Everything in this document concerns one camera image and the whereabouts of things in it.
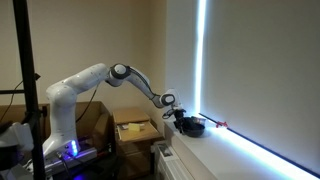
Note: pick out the small red clip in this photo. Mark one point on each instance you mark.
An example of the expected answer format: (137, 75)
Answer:
(221, 124)

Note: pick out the black bowl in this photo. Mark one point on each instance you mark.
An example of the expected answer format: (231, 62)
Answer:
(195, 130)

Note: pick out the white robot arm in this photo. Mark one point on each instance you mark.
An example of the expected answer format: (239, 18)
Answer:
(63, 100)

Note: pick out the wooden pull-out nightstand shelf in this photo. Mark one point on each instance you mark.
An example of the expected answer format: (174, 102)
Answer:
(148, 134)

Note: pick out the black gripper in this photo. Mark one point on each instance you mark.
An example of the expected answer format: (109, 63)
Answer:
(180, 116)

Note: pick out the white wall heater unit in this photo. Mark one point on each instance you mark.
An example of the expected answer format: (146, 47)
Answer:
(170, 163)

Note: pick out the black camera stand pole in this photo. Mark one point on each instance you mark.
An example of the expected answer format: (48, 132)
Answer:
(28, 66)

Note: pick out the long aluminium extrusion rail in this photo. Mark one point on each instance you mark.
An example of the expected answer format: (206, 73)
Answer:
(83, 156)

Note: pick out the grey roller window blind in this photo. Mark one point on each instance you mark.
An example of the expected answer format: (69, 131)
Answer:
(266, 66)

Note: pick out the light wooden nightstand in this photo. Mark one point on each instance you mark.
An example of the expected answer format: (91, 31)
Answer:
(130, 115)

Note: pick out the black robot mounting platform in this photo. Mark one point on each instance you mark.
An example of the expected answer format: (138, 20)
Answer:
(90, 166)

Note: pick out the yellow sponge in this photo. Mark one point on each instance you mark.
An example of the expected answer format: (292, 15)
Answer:
(134, 127)

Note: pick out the white windowsill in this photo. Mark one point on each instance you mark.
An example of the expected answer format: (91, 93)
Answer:
(233, 156)

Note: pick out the white welcome envelope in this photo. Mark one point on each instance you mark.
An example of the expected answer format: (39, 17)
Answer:
(124, 127)

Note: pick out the white camera device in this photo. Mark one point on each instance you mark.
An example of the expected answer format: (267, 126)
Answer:
(15, 136)

